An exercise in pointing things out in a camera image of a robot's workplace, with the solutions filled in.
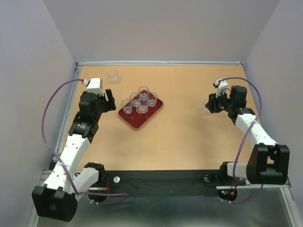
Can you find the clear faceted glass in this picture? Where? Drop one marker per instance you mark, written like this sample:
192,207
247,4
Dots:
152,99
143,92

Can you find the red rectangular serving tray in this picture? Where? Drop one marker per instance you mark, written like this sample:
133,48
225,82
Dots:
136,120

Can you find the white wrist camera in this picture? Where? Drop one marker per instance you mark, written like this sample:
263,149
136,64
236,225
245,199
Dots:
221,85
94,85

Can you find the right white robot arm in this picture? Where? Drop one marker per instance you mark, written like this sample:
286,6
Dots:
268,162

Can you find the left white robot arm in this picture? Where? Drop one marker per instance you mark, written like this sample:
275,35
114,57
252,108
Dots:
58,197

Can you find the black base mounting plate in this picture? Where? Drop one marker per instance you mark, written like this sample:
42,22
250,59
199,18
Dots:
165,183

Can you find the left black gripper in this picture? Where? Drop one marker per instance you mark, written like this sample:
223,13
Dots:
109,105

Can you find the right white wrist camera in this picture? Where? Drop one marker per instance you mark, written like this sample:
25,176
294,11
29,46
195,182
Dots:
221,85

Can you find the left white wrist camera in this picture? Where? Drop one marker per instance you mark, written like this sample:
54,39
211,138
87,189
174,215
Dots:
94,85

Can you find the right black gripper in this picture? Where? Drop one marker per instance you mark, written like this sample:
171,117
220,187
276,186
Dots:
211,105

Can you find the aluminium table frame rail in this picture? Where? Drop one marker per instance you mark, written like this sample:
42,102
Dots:
157,63

